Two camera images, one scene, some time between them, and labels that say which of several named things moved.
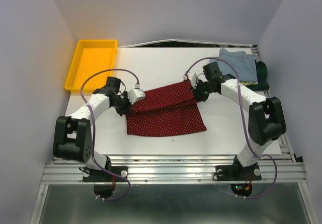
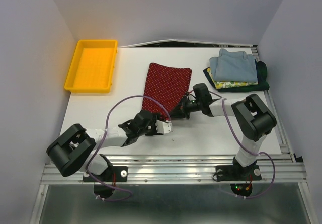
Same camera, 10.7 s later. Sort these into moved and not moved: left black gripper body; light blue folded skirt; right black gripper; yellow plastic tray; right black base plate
Moved: right black gripper; left black gripper body
Not moved: light blue folded skirt; yellow plastic tray; right black base plate
